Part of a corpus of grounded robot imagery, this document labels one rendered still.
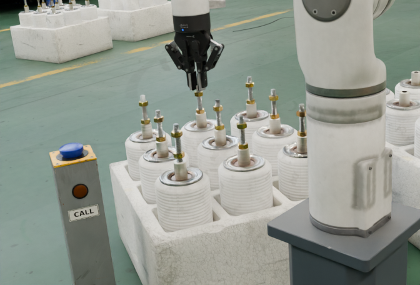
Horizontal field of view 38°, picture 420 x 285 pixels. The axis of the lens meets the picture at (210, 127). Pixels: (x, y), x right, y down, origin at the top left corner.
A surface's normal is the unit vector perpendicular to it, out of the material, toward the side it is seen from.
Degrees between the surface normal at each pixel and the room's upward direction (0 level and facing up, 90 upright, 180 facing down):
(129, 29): 90
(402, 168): 90
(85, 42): 90
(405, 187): 90
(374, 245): 0
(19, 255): 0
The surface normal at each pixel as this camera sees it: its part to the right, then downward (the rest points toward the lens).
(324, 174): -0.66, 0.29
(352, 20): -0.35, 0.40
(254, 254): 0.34, 0.29
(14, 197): -0.08, -0.94
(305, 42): -0.81, 0.29
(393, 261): 0.71, 0.18
